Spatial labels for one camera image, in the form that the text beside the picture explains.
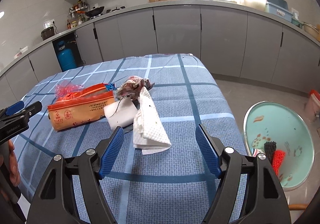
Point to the dark sauce bottle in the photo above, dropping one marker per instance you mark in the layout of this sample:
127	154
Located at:
68	25

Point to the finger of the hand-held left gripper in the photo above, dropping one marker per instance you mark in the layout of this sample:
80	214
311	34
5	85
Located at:
13	107
30	110

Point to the pink plastic bucket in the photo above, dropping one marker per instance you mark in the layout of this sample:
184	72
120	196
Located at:
312	106

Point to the grey kitchen base cabinets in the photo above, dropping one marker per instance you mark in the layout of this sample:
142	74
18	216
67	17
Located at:
175	31

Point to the dark rice cooker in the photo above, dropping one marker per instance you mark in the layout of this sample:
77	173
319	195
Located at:
47	34

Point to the white wall socket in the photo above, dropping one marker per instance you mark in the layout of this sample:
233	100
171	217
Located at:
50	23

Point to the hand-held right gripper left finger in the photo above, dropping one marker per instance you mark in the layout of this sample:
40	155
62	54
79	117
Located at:
112	154

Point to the pink cellophane wrapper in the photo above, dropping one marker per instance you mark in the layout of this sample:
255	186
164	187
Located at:
65	90

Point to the person's left hand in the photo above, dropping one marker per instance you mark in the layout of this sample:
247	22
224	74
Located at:
14	166

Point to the white plastic container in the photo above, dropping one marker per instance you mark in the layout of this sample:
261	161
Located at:
250	3

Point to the blue dish rack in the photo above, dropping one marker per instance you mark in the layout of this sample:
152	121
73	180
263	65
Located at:
277	9

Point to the mint green enamel basin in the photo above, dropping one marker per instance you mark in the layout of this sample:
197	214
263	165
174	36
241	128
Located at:
280	124

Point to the blue foil wrapper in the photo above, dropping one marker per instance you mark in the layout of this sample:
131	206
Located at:
110	86

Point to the striped paper cup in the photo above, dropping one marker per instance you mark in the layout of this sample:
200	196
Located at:
258	152

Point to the white sponge block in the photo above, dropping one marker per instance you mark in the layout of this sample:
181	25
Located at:
120	114

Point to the small green basket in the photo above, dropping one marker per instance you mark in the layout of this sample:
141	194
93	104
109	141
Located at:
297	23

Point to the black mesh bundle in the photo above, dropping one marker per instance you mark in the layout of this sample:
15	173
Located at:
270	150

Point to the black wok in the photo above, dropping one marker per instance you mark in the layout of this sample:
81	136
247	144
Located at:
95	11

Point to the metal spice rack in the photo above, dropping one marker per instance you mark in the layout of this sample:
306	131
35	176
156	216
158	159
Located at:
78	8

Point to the gas stove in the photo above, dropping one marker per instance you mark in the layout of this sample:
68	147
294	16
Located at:
115	10

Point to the red foam fruit net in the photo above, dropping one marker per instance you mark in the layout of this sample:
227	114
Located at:
278	159

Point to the white paper towel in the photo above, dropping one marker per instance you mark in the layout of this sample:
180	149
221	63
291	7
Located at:
150	129

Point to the blue plaid tablecloth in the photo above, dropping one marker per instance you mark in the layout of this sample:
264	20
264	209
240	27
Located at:
175	104

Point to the patterned cloth rag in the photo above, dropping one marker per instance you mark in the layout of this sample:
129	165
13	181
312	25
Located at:
132	86

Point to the blue gas cylinder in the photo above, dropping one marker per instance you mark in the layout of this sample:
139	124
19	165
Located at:
65	58

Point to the orange paper packet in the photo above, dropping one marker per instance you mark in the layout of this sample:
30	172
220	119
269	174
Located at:
75	111

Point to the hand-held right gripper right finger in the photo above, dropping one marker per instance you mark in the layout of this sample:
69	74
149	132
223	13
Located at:
207	154

